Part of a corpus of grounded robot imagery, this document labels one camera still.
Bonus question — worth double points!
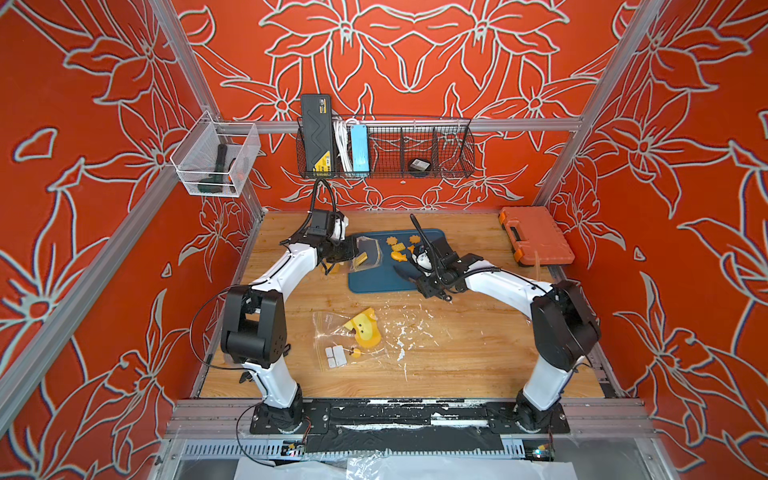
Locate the black metal tongs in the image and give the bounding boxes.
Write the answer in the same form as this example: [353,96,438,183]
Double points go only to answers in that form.
[393,263,424,284]

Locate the black box in basket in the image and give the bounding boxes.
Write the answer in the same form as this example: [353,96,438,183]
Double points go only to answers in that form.
[301,94,335,177]

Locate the white coiled cable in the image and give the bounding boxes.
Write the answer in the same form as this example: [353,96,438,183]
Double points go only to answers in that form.
[333,118,356,175]

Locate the orange fish cookie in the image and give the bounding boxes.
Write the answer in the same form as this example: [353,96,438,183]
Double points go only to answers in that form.
[391,251,408,262]

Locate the light blue power bank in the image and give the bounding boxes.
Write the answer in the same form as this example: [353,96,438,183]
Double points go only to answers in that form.
[350,124,370,175]

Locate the clear bag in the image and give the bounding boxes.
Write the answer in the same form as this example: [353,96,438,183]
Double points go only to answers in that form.
[350,235,382,273]

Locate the dark blue tray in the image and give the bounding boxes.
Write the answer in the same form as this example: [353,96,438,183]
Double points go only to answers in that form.
[347,229,445,294]

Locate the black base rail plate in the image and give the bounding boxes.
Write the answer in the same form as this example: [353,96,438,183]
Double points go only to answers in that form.
[249,398,541,455]

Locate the dark green screwdriver handle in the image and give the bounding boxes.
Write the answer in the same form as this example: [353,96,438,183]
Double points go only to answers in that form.
[197,143,228,194]

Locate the clear acrylic wall bin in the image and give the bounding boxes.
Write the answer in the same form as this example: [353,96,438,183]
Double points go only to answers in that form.
[171,111,261,198]

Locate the bag with yellow duck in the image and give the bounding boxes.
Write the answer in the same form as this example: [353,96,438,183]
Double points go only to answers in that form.
[313,308,389,371]

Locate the black wire wall basket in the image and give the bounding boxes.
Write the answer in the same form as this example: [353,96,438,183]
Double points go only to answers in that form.
[296,115,477,179]

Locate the orange tool case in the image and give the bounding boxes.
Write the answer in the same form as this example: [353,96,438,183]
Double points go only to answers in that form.
[499,206,575,266]

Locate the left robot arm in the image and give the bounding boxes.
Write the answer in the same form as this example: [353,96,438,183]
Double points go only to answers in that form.
[220,179,357,433]

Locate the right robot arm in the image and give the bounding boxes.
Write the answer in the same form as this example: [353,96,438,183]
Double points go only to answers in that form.
[395,215,601,434]

